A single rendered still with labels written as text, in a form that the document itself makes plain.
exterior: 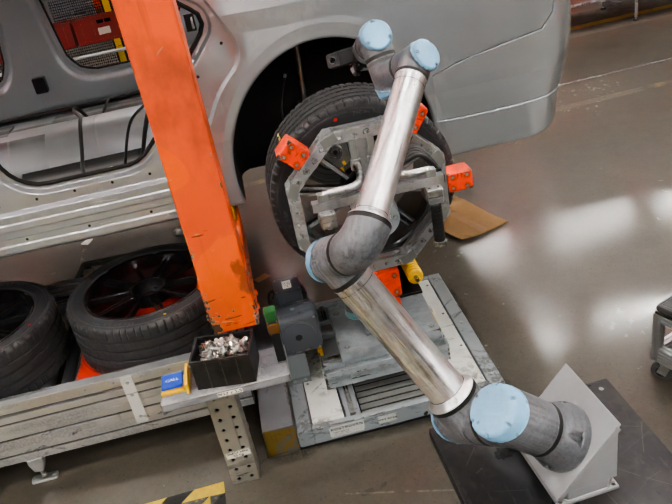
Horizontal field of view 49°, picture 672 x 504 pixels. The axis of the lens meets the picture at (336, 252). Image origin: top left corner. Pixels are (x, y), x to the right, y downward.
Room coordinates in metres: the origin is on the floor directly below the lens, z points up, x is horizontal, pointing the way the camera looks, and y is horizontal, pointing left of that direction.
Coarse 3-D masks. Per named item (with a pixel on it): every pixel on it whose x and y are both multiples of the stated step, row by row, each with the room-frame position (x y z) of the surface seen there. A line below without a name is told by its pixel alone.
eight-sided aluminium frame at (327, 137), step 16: (336, 128) 2.26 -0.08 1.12; (352, 128) 2.22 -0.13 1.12; (368, 128) 2.23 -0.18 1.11; (320, 144) 2.21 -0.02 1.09; (432, 144) 2.29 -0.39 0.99; (320, 160) 2.21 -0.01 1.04; (288, 176) 2.26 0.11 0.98; (304, 176) 2.21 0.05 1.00; (288, 192) 2.20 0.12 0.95; (448, 208) 2.24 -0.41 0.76; (304, 224) 2.20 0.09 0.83; (432, 224) 2.24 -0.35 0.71; (304, 240) 2.20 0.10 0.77; (416, 240) 2.24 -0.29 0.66; (384, 256) 2.24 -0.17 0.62; (400, 256) 2.23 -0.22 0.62; (416, 256) 2.23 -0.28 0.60
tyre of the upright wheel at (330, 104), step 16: (320, 96) 2.46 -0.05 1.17; (336, 96) 2.40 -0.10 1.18; (352, 96) 2.37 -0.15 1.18; (368, 96) 2.35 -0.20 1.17; (304, 112) 2.40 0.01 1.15; (320, 112) 2.31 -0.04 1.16; (336, 112) 2.30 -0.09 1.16; (352, 112) 2.31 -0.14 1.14; (368, 112) 2.31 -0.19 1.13; (288, 128) 2.39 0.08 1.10; (304, 128) 2.30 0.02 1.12; (320, 128) 2.30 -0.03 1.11; (432, 128) 2.33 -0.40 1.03; (272, 144) 2.47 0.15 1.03; (304, 144) 2.29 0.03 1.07; (272, 160) 2.37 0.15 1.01; (448, 160) 2.33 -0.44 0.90; (272, 176) 2.30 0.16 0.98; (272, 192) 2.29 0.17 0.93; (272, 208) 2.29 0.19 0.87; (288, 208) 2.28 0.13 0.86; (288, 224) 2.28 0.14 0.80; (288, 240) 2.29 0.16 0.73; (304, 256) 2.29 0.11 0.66
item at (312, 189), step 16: (416, 160) 2.51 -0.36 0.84; (352, 176) 2.33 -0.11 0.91; (304, 192) 2.31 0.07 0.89; (416, 192) 2.46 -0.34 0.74; (304, 208) 2.51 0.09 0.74; (336, 208) 2.32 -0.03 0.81; (400, 208) 2.50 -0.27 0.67; (416, 208) 2.39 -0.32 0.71; (400, 224) 2.40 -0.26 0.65; (416, 224) 2.32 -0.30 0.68; (400, 240) 2.32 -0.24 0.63
